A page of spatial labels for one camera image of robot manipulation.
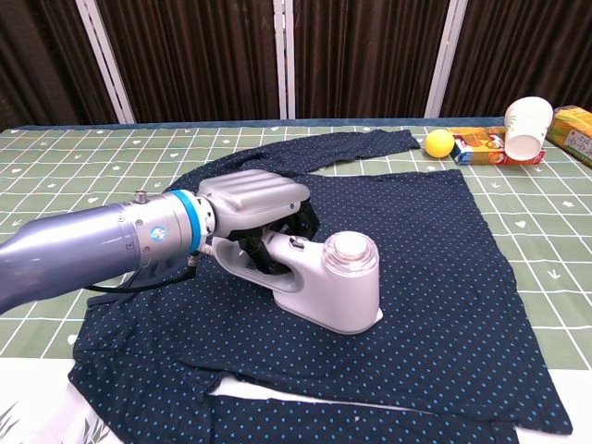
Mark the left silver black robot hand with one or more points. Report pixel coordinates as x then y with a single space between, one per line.
259 199

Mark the white handheld steamer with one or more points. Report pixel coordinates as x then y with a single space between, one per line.
333 287

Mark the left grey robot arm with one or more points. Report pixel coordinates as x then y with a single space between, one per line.
92 240

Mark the dark blue dotted sweater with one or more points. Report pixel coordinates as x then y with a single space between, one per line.
416 277

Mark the dark brown curtain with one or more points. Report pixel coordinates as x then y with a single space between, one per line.
41 60
522 51
194 60
365 57

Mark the yellow ball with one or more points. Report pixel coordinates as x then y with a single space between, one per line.
439 144

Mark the green checked tablecloth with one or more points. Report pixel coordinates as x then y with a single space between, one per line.
69 157

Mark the orange snack box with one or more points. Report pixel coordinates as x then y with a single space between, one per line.
476 148

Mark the white paper cup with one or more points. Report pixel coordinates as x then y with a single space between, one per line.
527 125

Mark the yellow tea bottle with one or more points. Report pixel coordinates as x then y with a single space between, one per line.
573 134

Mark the white partition post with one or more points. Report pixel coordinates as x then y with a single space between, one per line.
444 60
106 65
284 60

